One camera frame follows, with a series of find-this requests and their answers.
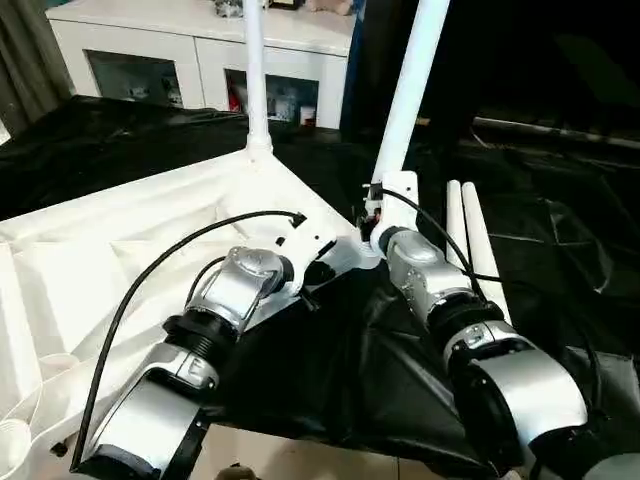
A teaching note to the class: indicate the dark metal rod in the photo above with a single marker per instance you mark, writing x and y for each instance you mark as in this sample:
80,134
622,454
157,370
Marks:
550,131

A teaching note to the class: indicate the grey figurine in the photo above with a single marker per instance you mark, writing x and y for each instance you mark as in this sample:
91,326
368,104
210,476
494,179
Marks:
227,6

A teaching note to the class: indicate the white cabinet with glass doors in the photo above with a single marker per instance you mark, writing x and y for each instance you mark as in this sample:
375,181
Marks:
200,55

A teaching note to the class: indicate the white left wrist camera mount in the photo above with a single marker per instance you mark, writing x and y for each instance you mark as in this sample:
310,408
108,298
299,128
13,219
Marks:
305,240

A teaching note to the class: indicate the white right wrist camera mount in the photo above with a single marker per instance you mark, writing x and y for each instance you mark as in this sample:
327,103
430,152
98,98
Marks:
400,200

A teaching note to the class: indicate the dark blue fabric panel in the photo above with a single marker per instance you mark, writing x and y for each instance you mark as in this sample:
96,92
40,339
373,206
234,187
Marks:
354,65

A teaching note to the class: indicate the white plastic table top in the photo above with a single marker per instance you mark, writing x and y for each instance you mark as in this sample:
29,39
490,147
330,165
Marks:
125,225

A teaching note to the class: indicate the dark plaque with gold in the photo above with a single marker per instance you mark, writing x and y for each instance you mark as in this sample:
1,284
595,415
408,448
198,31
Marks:
285,4

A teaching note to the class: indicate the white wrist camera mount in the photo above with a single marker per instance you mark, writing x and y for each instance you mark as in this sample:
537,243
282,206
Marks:
400,200
305,240

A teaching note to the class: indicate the beige plush toy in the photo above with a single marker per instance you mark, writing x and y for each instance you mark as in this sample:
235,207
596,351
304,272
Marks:
327,5

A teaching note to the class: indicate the black mat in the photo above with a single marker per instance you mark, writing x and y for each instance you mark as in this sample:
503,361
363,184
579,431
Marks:
100,135

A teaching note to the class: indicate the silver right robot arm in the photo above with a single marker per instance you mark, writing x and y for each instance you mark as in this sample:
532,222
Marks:
520,380

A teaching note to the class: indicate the grey curtain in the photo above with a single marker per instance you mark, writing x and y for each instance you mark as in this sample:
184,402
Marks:
30,65

